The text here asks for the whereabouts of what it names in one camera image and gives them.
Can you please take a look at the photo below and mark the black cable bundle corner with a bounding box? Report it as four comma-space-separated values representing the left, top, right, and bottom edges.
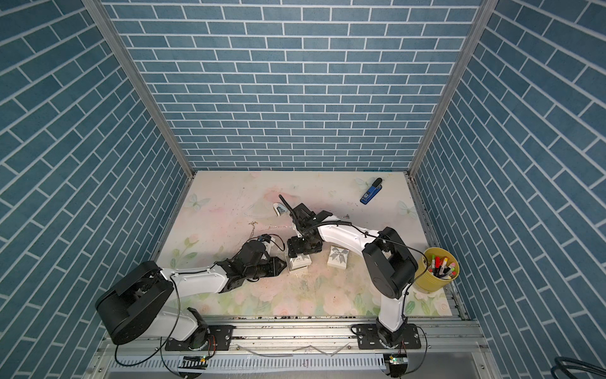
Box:
550, 356, 605, 379

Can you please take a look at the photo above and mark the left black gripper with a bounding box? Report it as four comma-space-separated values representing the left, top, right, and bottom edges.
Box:
243, 256, 290, 280

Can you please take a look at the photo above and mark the blue black stapler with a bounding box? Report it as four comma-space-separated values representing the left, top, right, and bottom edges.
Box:
360, 178, 383, 205

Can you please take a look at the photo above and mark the aluminium front rail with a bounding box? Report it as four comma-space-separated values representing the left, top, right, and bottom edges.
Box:
87, 317, 498, 377

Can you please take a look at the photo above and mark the yellow pen cup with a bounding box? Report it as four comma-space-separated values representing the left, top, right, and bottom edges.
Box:
413, 247, 461, 293

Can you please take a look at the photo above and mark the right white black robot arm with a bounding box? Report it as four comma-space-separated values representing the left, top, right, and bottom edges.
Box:
289, 212, 418, 334

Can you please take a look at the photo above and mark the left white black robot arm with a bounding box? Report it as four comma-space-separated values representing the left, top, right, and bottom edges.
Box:
95, 235, 287, 351

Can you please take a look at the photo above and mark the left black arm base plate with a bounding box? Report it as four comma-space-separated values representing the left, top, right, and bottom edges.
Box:
164, 325, 235, 353

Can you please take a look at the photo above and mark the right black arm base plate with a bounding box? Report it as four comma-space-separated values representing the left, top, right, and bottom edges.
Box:
350, 323, 421, 350

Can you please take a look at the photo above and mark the white bow gift box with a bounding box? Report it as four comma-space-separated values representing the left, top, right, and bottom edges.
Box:
327, 246, 350, 270
287, 255, 312, 272

